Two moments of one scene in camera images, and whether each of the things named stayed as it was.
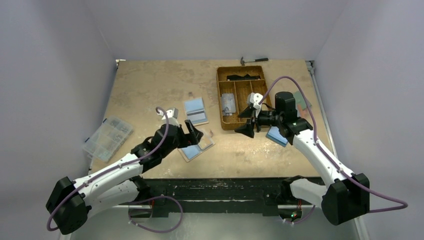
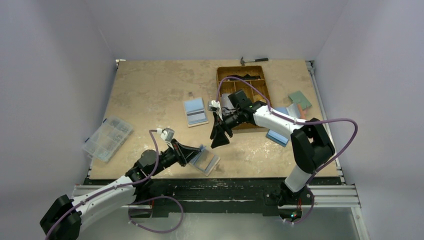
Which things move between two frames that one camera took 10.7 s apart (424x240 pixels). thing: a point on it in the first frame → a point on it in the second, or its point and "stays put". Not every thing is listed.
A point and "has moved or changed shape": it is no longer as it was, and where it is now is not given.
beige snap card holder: [204, 144] has moved or changed shape
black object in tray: [237, 77] stays put
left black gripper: [189, 133] → [178, 153]
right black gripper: [253, 120] → [221, 122]
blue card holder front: [274, 135] stays put
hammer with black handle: [242, 62] stays put
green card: [300, 100] stays put
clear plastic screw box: [109, 137] stays put
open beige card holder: [196, 111] stays put
